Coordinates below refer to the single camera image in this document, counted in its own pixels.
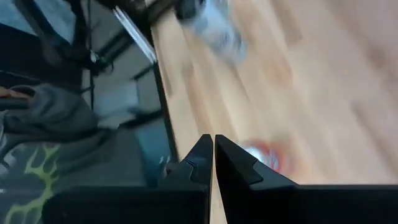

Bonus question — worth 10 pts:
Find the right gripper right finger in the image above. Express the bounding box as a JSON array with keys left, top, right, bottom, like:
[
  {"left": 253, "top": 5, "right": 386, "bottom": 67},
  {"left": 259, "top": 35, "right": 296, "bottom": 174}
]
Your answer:
[{"left": 214, "top": 134, "right": 398, "bottom": 224}]

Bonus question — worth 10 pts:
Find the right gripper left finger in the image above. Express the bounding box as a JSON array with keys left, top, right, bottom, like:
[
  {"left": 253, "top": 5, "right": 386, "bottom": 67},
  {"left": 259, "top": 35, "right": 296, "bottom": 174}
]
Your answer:
[{"left": 42, "top": 133, "right": 215, "bottom": 224}]

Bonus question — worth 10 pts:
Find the red Fanta can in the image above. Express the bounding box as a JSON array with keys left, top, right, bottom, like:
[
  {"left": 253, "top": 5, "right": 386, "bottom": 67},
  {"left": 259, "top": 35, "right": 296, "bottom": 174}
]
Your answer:
[{"left": 242, "top": 139, "right": 292, "bottom": 180}]

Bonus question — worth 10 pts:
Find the white Celsius Arctic Vibe can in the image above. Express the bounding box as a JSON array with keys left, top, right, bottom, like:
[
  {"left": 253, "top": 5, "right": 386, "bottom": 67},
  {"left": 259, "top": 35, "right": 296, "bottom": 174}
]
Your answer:
[{"left": 175, "top": 0, "right": 249, "bottom": 65}]

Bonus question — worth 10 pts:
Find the person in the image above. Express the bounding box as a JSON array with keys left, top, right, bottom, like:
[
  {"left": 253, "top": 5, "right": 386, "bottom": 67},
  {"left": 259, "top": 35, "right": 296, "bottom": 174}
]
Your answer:
[{"left": 0, "top": 83, "right": 106, "bottom": 224}]

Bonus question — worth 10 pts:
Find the black aluminium table frame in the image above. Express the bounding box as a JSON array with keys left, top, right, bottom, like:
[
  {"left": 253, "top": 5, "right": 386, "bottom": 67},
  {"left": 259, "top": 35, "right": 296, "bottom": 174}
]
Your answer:
[{"left": 150, "top": 60, "right": 181, "bottom": 164}]

